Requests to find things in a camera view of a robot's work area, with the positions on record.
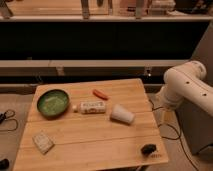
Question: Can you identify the white lying bottle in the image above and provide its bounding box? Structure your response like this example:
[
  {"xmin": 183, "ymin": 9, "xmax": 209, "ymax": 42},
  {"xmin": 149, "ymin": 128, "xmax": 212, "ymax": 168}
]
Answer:
[{"xmin": 72, "ymin": 101, "xmax": 106, "ymax": 114}]

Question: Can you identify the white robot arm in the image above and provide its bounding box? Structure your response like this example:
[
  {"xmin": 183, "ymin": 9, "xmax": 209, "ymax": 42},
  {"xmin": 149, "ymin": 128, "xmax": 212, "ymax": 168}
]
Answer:
[{"xmin": 158, "ymin": 60, "xmax": 213, "ymax": 117}]

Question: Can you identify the grey cabinet right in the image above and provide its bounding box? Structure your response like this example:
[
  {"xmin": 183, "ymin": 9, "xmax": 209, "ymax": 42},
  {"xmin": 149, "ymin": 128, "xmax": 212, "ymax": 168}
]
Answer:
[{"xmin": 177, "ymin": 21, "xmax": 213, "ymax": 155}]

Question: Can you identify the white paper cup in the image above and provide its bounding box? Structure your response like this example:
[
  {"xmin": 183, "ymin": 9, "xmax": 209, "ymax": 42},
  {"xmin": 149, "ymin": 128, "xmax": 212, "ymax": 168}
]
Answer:
[{"xmin": 110, "ymin": 104, "xmax": 135, "ymax": 124}]

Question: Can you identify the black floor cable right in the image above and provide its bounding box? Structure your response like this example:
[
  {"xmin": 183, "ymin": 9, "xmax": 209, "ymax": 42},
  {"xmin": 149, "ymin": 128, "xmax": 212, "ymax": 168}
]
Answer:
[{"xmin": 148, "ymin": 98, "xmax": 201, "ymax": 171}]

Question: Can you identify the green round bowl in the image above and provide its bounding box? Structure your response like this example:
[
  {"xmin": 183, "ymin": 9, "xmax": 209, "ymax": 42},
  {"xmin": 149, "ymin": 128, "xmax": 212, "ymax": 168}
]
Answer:
[{"xmin": 37, "ymin": 89, "xmax": 70, "ymax": 118}]

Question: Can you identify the black cable loop left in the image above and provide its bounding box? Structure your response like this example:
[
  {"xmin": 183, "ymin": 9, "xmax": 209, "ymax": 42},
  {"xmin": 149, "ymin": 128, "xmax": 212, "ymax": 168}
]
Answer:
[{"xmin": 0, "ymin": 109, "xmax": 19, "ymax": 132}]

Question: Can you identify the black object bottom left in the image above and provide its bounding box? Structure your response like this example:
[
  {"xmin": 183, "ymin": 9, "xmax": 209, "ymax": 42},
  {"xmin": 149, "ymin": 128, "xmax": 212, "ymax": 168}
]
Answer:
[{"xmin": 0, "ymin": 159, "xmax": 9, "ymax": 170}]

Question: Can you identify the small black object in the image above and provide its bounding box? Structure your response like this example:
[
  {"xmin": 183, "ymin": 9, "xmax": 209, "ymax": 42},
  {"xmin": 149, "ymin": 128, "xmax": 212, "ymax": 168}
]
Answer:
[{"xmin": 141, "ymin": 144, "xmax": 157, "ymax": 155}]

